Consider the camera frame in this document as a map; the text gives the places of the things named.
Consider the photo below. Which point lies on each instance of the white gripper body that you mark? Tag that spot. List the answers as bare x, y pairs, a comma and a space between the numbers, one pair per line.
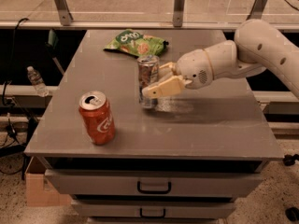
193, 68

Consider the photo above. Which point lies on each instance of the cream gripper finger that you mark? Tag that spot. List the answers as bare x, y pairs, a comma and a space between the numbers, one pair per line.
167, 71
168, 86

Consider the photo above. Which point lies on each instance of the silver blue redbull can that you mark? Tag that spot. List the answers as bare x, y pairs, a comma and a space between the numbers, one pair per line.
148, 67

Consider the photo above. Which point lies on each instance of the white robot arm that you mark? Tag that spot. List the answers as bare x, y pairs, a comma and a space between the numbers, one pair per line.
256, 46

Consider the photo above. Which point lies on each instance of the red coke can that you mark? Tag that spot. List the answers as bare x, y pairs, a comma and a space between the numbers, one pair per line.
94, 108

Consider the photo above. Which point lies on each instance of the green chip bag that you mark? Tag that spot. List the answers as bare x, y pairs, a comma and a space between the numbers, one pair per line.
136, 44

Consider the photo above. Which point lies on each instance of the grey drawer cabinet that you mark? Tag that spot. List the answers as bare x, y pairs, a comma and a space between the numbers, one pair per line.
217, 129

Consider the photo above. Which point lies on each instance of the black chair caster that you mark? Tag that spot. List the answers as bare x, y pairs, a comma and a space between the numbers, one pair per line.
290, 160

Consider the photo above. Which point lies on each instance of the clear plastic water bottle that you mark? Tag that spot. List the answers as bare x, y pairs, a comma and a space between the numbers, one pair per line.
37, 82

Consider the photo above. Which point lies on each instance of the top grey drawer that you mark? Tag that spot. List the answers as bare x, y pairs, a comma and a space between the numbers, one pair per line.
159, 184

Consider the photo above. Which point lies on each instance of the grey drawer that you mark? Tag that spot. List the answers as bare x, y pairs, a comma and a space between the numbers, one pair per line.
159, 184
152, 209

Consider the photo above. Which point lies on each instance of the cardboard box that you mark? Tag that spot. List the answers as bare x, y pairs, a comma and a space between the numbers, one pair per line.
39, 191

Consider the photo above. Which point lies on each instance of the middle metal bracket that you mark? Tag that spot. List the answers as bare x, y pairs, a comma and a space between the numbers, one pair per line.
178, 13

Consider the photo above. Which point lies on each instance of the metal bracket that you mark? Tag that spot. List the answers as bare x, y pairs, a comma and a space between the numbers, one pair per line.
178, 13
257, 9
64, 13

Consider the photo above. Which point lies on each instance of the right metal bracket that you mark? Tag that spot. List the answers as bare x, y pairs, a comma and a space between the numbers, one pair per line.
257, 9

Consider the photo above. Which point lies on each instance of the left metal bracket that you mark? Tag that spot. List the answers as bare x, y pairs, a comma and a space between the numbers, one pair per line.
64, 13

